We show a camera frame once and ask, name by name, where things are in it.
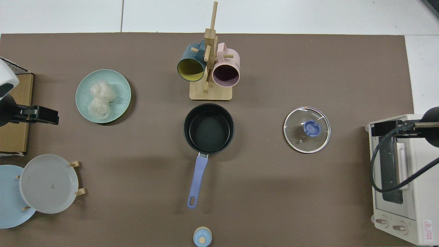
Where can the white vermicelli bundle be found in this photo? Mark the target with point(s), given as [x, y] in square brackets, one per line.
[100, 99]

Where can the glass lid blue knob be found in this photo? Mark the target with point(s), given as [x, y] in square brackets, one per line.
[295, 137]

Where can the wooden plate rack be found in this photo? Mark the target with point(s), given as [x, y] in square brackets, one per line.
[76, 164]

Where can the grey plate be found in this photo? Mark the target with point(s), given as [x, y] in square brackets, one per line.
[48, 185]

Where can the pale green plate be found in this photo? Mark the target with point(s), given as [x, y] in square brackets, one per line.
[116, 109]

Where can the light blue plate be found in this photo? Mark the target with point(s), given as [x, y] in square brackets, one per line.
[8, 199]

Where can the pale toaster oven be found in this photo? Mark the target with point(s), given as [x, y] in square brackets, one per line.
[425, 178]

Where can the brown table cloth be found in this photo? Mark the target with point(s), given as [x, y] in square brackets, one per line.
[274, 188]

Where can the dark grey equipment corner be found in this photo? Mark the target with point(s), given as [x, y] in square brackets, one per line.
[434, 5]

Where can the dark blue cup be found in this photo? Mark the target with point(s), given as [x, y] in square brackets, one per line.
[190, 67]

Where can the wooden cup stand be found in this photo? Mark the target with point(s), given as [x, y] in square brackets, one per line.
[211, 92]

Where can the pink cup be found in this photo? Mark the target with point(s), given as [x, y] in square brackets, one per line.
[225, 73]

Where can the small blue round thing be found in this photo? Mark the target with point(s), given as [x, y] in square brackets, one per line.
[199, 236]

